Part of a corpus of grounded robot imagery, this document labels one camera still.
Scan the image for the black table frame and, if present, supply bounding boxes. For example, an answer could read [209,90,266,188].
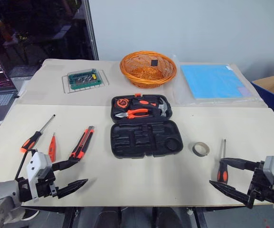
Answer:
[22,205,246,228]

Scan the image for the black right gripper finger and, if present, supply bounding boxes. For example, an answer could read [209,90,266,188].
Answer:
[219,157,264,171]
[208,180,256,210]

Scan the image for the long screwdriver orange black handle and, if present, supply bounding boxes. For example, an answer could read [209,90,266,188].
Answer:
[20,114,57,154]

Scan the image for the orange test pen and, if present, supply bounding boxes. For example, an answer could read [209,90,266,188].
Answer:
[47,132,57,162]

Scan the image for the orange handled pliers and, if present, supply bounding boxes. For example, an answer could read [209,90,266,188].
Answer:
[114,108,151,120]

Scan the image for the metal window pillar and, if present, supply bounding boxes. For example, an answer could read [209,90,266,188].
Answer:
[82,0,100,60]

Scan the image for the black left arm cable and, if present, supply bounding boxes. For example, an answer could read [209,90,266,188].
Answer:
[14,149,38,181]

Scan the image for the black plastic tool case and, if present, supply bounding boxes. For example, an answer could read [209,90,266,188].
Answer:
[109,93,184,160]

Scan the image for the dark rounded shape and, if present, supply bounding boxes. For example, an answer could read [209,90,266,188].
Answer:
[151,207,190,228]
[95,207,123,228]

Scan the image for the short screwdriver orange black handle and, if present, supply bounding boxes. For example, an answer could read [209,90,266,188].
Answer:
[217,139,229,184]

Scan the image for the green screwdriver bit case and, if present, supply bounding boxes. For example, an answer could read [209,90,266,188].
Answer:
[67,68,103,91]

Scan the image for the grey tape roll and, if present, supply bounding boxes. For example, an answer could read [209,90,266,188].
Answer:
[190,142,211,158]

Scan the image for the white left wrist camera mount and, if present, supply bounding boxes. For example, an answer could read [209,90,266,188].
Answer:
[26,152,54,203]

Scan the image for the orange black utility knife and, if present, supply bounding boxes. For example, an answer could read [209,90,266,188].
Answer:
[68,125,95,161]

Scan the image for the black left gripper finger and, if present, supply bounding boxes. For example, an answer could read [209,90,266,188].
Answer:
[51,158,81,171]
[56,178,89,200]

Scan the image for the clear plastic sleeve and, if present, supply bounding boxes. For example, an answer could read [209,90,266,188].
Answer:
[171,55,265,105]

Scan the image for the blue sheet pad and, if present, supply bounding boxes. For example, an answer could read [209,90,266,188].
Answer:
[180,64,250,100]

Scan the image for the claw hammer orange black grip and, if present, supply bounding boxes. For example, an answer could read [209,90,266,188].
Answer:
[132,95,172,118]

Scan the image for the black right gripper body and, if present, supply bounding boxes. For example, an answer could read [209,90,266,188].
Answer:
[250,163,274,205]

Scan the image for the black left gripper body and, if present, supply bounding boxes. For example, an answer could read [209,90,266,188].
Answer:
[37,171,59,199]

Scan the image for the orange black tape measure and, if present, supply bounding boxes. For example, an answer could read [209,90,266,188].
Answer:
[114,97,131,109]

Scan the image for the orange woven basket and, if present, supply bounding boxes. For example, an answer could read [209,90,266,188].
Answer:
[119,50,178,89]

